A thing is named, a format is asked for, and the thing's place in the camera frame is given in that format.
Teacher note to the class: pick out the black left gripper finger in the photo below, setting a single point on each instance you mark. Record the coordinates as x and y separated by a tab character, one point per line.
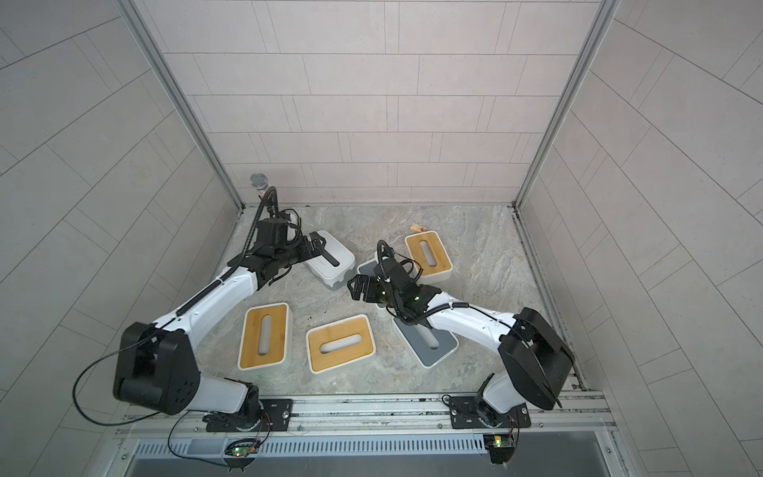
316	239
327	255

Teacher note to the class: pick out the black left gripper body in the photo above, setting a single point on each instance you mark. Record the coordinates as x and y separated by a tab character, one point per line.
313	244

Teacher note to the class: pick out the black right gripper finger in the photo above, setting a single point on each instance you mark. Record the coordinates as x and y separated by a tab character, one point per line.
362	288
386	303

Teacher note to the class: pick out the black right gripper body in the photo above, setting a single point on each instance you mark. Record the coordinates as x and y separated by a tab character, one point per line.
367	286

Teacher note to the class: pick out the bamboo lid tissue box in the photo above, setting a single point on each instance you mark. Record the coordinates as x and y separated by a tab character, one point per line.
340	345
428	251
265	346

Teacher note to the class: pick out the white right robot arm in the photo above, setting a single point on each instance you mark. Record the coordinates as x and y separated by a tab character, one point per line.
536	360

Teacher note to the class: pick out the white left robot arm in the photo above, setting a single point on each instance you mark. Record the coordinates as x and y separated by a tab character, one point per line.
156	366

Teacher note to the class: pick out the grey lid tissue box front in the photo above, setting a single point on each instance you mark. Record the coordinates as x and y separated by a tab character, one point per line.
429	346

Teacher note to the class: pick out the microphone on black stand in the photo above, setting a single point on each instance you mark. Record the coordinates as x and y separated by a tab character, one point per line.
266	193

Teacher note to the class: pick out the right green circuit board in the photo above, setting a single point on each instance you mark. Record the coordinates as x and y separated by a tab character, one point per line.
501	448

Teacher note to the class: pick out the green circuit board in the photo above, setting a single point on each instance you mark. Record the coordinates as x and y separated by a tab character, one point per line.
241	453
501	448

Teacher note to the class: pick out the left green circuit board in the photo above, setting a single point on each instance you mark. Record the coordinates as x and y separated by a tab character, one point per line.
241	453

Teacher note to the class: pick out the white ventilation grille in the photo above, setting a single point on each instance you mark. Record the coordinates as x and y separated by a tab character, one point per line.
321	446

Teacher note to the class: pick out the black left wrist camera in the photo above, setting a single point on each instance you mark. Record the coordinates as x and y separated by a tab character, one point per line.
277	232

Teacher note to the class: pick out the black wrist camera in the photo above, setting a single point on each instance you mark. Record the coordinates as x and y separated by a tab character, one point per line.
277	232
399	274

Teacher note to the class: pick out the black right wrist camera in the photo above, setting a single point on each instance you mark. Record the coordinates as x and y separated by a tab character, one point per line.
399	274

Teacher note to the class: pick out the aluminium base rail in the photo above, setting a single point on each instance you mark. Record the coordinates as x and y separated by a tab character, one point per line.
427	413

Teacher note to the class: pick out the aluminium corner post left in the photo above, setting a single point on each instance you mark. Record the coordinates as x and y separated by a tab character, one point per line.
138	28

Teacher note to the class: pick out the aluminium corner post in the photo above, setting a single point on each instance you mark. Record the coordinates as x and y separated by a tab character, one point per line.
138	28
601	21

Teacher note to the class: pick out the aluminium corner post right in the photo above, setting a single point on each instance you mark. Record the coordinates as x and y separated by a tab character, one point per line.
601	21

